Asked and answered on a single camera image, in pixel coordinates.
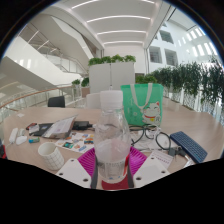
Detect white chair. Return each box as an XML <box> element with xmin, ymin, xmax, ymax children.
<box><xmin>85</xmin><ymin>92</ymin><xmax>102</xmax><ymax>110</ymax></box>

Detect flat round red coaster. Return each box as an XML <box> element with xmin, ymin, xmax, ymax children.
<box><xmin>101</xmin><ymin>179</ymin><xmax>130</xmax><ymax>191</ymax></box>

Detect colourful sticker sheet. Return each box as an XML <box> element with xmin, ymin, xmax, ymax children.
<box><xmin>54</xmin><ymin>131</ymin><xmax>97</xmax><ymax>155</ymax></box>

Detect white planter wall with greenery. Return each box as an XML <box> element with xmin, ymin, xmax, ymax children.
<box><xmin>87</xmin><ymin>54</ymin><xmax>137</xmax><ymax>95</ymax></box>

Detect small white case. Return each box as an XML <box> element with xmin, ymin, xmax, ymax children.
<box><xmin>15</xmin><ymin>134</ymin><xmax>29</xmax><ymax>146</ymax></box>

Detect white grid-patterned cup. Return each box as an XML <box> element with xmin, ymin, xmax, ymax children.
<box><xmin>37</xmin><ymin>141</ymin><xmax>66</xmax><ymax>172</ymax></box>

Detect ceiling light strips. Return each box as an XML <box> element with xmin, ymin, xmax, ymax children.
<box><xmin>70</xmin><ymin>0</ymin><xmax>156</xmax><ymax>47</ymax></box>

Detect clear plastic water bottle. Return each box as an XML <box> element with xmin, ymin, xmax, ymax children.
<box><xmin>93</xmin><ymin>89</ymin><xmax>132</xmax><ymax>185</ymax></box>

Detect white printed card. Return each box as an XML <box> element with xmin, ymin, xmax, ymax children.
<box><xmin>146</xmin><ymin>149</ymin><xmax>175</xmax><ymax>170</ymax></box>

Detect small red and black box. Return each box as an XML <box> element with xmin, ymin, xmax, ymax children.
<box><xmin>25</xmin><ymin>122</ymin><xmax>39</xmax><ymax>131</ymax></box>

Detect long white remote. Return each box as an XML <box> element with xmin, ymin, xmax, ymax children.
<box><xmin>8</xmin><ymin>127</ymin><xmax>20</xmax><ymax>145</ymax></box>

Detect black office chair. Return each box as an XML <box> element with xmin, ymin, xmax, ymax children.
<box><xmin>47</xmin><ymin>95</ymin><xmax>67</xmax><ymax>109</ymax></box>

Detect black pouch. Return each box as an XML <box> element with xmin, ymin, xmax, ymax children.
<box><xmin>72</xmin><ymin>120</ymin><xmax>92</xmax><ymax>131</ymax></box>

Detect potted green shrub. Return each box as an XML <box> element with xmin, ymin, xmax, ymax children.
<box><xmin>71</xmin><ymin>76</ymin><xmax>91</xmax><ymax>98</ymax></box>

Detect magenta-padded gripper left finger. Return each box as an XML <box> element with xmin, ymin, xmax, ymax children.
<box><xmin>55</xmin><ymin>147</ymin><xmax>100</xmax><ymax>190</ymax></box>

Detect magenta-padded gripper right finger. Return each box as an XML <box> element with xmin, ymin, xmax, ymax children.
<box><xmin>125</xmin><ymin>146</ymin><xmax>172</xmax><ymax>189</ymax></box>

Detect green cat-print tote bag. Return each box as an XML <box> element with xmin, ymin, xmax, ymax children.
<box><xmin>120</xmin><ymin>82</ymin><xmax>165</xmax><ymax>128</ymax></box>

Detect green hedge plant row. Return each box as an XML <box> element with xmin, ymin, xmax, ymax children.
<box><xmin>134</xmin><ymin>56</ymin><xmax>224</xmax><ymax>116</ymax></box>

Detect small teal tube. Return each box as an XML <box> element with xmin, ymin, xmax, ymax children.
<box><xmin>27</xmin><ymin>137</ymin><xmax>41</xmax><ymax>145</ymax></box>

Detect blue keyboard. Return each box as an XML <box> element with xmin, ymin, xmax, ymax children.
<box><xmin>169</xmin><ymin>130</ymin><xmax>209</xmax><ymax>165</ymax></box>

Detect black phone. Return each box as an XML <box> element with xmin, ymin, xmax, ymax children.
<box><xmin>32</xmin><ymin>122</ymin><xmax>54</xmax><ymax>137</ymax></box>

